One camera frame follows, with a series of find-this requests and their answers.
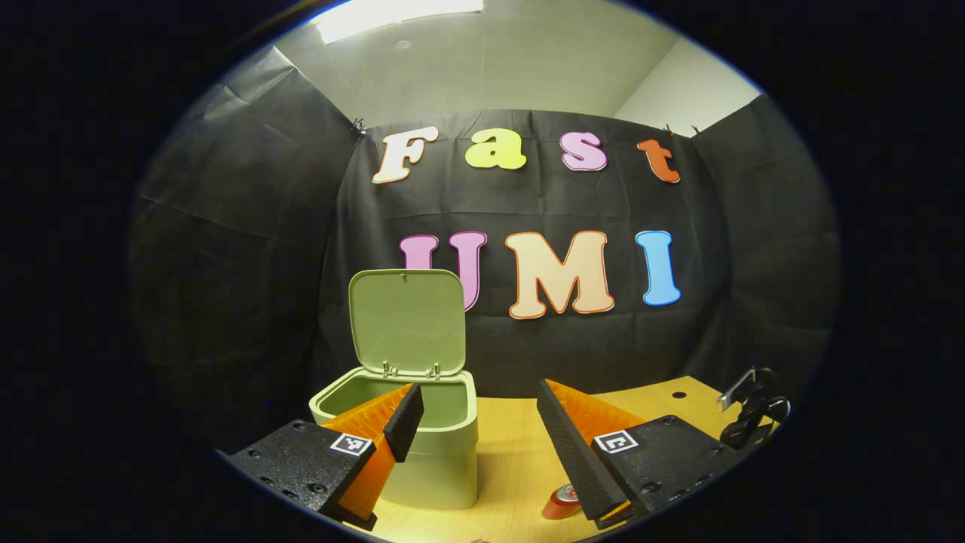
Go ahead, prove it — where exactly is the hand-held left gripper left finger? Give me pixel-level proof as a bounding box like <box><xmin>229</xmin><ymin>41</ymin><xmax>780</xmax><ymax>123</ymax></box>
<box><xmin>217</xmin><ymin>382</ymin><xmax>424</xmax><ymax>531</ymax></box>

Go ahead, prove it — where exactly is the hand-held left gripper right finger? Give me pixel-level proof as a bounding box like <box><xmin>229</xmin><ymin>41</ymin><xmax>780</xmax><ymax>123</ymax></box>
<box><xmin>537</xmin><ymin>379</ymin><xmax>743</xmax><ymax>529</ymax></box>

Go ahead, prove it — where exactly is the black backdrop cloth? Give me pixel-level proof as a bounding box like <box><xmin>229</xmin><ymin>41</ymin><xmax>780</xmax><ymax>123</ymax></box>
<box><xmin>128</xmin><ymin>45</ymin><xmax>841</xmax><ymax>453</ymax></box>

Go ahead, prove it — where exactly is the wooden desktop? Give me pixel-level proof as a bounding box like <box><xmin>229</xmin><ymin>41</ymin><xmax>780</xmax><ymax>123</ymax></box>
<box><xmin>369</xmin><ymin>375</ymin><xmax>777</xmax><ymax>543</ymax></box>

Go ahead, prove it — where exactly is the black desk clamp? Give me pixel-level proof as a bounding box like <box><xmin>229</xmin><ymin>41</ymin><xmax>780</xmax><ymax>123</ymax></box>
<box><xmin>716</xmin><ymin>367</ymin><xmax>792</xmax><ymax>450</ymax></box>

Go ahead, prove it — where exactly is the red pop can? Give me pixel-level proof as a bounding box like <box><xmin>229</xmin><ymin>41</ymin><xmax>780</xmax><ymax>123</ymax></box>
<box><xmin>541</xmin><ymin>484</ymin><xmax>583</xmax><ymax>521</ymax></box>

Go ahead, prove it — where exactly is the green desktop garbage bin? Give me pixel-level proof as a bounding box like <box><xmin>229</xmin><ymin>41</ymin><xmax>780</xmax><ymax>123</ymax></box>
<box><xmin>309</xmin><ymin>269</ymin><xmax>479</xmax><ymax>511</ymax></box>

